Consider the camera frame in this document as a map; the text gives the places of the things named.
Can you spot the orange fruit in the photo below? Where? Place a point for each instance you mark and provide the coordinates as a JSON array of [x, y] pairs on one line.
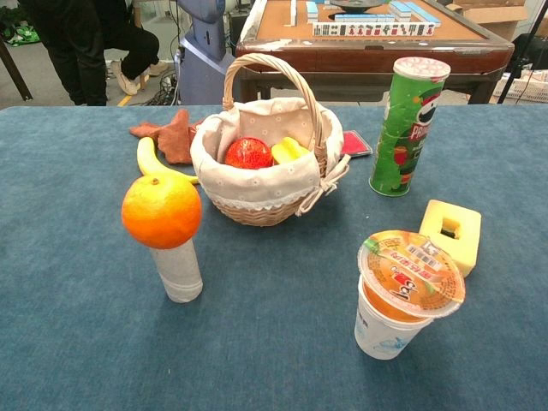
[[162, 212]]

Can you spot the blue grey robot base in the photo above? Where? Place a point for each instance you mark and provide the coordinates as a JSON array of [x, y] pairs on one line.
[[201, 47]]

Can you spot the wicker basket with cloth liner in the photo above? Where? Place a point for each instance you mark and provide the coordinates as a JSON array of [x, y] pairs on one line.
[[265, 180]]

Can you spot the yellow fruit slice toy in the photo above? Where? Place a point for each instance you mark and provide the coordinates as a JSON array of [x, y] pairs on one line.
[[288, 150]]

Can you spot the red round fruit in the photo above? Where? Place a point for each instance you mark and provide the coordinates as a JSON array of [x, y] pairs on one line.
[[249, 153]]

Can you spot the blue table cloth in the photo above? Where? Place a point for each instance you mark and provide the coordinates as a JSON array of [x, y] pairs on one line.
[[274, 299]]

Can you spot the red flat card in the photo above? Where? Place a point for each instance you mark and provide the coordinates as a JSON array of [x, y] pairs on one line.
[[355, 143]]

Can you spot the clear plastic bottle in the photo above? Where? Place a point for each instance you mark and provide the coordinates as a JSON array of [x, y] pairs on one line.
[[177, 274]]

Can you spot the brown leaf-shaped toy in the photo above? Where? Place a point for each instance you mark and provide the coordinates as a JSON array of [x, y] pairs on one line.
[[173, 137]]

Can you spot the yellow banana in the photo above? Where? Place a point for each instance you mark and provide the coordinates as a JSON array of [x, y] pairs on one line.
[[150, 160]]

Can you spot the orange jelly cup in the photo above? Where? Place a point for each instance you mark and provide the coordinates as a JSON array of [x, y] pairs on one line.
[[411, 274]]

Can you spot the green Pringles can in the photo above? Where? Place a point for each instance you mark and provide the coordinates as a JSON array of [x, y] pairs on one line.
[[406, 128]]

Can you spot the white paper cup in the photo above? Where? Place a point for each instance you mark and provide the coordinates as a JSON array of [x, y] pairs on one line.
[[381, 334]]

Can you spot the brown mahjong table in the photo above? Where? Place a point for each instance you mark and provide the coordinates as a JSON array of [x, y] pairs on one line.
[[368, 47]]

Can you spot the yellow sponge block with hole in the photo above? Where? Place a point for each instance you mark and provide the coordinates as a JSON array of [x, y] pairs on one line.
[[458, 240]]

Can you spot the row of mahjong tiles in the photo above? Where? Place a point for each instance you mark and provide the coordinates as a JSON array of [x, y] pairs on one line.
[[372, 29]]

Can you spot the person in black clothes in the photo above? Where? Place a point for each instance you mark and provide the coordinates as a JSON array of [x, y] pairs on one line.
[[85, 47]]

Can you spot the white plastic crate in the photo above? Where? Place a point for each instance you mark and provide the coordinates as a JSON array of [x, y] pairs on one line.
[[524, 87]]

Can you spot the black tripod stand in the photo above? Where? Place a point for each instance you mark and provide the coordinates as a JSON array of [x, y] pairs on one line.
[[520, 51]]

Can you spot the cardboard box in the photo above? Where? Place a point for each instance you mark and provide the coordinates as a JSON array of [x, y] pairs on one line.
[[496, 15]]

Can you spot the green bag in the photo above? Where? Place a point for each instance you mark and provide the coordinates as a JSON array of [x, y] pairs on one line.
[[19, 30]]

